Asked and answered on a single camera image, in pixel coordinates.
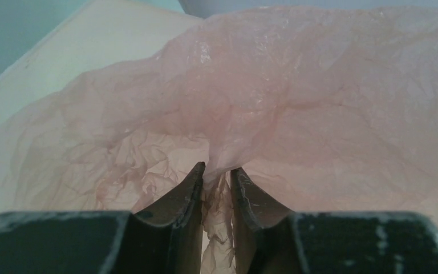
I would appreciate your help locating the pink plastic trash bag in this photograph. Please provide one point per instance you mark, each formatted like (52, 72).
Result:
(327, 109)

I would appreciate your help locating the white paper trash bin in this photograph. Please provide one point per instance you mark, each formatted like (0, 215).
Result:
(99, 34)

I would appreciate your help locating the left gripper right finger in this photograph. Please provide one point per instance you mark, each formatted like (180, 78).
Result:
(271, 238)

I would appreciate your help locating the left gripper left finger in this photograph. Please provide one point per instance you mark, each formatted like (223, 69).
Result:
(164, 237)

